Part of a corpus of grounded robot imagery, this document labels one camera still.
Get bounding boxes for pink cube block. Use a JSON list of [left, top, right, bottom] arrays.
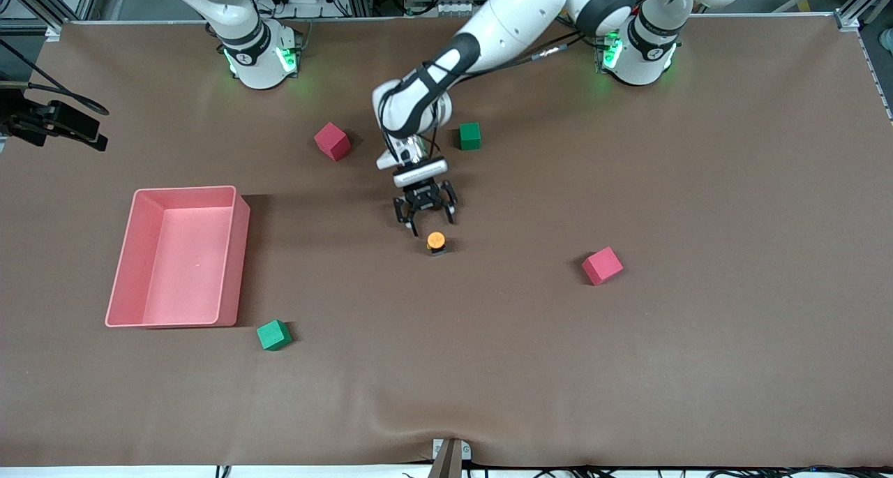
[[581, 246, 625, 286], [313, 122, 352, 162]]

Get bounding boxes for brown table cover sheet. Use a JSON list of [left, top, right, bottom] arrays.
[[0, 14, 893, 468]]

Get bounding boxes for pink plastic tray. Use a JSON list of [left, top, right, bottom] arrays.
[[105, 186, 251, 329]]

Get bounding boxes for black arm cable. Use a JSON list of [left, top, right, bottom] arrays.
[[377, 35, 594, 159]]

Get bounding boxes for grey table edge bracket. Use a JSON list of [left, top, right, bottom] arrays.
[[427, 438, 472, 478]]

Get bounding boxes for black thin cable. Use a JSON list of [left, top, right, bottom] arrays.
[[0, 40, 110, 116]]

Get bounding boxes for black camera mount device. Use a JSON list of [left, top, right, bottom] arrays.
[[0, 87, 110, 152]]

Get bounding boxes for aluminium frame profile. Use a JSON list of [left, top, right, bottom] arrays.
[[0, 0, 105, 40], [835, 0, 893, 32]]

